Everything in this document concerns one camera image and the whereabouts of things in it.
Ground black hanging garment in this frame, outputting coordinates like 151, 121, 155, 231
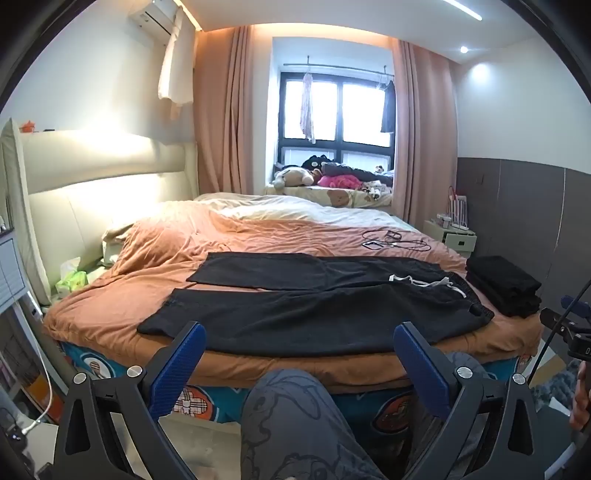
380, 79, 396, 134

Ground blue grey rug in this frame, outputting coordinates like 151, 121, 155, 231
530, 369, 574, 412

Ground black framed window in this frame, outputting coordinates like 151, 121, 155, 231
279, 71, 396, 169

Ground orange blanket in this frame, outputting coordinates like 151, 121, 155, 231
41, 203, 546, 384

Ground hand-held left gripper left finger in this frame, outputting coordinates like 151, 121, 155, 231
53, 320, 207, 480

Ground black cables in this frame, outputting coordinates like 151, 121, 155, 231
362, 228, 432, 253

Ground green tissue pack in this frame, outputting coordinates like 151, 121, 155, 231
55, 270, 88, 296

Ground ceiling light strip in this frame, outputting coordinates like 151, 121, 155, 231
443, 0, 483, 21

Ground person's right hand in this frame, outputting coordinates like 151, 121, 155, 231
569, 360, 591, 432

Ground blue grey cabinet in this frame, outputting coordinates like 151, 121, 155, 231
0, 226, 27, 311

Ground black pants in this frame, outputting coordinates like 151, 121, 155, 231
137, 251, 496, 358

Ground cream padded headboard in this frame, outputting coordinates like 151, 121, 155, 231
0, 117, 199, 306

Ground person's left leg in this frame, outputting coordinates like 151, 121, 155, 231
240, 368, 386, 480

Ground pink hanging garment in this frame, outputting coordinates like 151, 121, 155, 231
300, 76, 316, 144

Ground black plush toy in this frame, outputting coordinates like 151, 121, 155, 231
301, 155, 340, 172

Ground cream duvet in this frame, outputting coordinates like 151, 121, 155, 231
102, 191, 416, 245

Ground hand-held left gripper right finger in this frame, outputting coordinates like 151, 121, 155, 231
393, 322, 550, 480

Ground white hanging garment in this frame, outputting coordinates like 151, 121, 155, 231
158, 7, 195, 121

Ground white charging cable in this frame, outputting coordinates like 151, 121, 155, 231
21, 300, 54, 435

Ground white air conditioner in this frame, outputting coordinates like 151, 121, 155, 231
128, 0, 183, 37

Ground cartoon print bed sheet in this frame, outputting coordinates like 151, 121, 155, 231
55, 342, 532, 437

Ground white nightstand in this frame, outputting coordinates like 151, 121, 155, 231
424, 217, 477, 258

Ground stack of folded black clothes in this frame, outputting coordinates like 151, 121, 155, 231
465, 255, 542, 318

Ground striped gift bag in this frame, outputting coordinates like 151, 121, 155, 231
445, 187, 468, 228

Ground bright pink cloth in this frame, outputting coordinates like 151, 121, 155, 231
316, 174, 363, 190

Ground metal clothes rail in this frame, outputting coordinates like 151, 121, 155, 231
283, 55, 393, 75

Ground beige plush toy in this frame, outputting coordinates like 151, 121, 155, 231
271, 166, 324, 190

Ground pink curtain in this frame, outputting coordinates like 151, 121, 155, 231
392, 39, 460, 224
191, 25, 282, 197

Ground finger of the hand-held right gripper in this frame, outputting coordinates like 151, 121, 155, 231
539, 308, 572, 332
560, 295, 591, 320

